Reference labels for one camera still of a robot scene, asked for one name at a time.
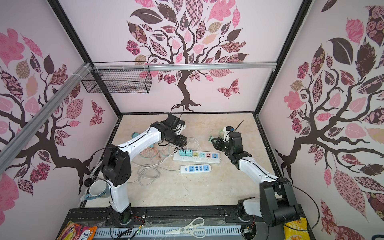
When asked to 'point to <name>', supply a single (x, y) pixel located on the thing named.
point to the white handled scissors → (192, 228)
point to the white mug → (100, 188)
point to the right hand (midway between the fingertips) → (214, 138)
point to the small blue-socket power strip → (193, 169)
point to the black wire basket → (119, 77)
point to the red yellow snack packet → (74, 231)
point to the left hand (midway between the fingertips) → (180, 143)
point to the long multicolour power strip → (200, 156)
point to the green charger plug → (210, 138)
